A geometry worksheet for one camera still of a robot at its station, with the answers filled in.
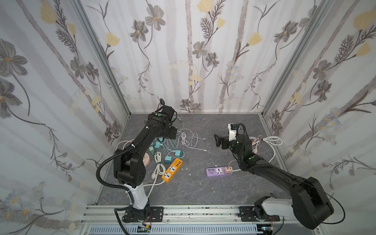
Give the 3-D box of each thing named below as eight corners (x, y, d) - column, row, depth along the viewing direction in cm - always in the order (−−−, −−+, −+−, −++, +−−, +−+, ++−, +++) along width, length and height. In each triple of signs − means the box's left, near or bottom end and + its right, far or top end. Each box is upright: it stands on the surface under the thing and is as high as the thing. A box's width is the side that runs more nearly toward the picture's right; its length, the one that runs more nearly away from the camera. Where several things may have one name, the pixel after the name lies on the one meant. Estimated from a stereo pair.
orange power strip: (161, 179, 88) (160, 177, 85) (177, 159, 96) (176, 157, 94) (168, 184, 86) (168, 182, 83) (183, 163, 95) (183, 161, 92)
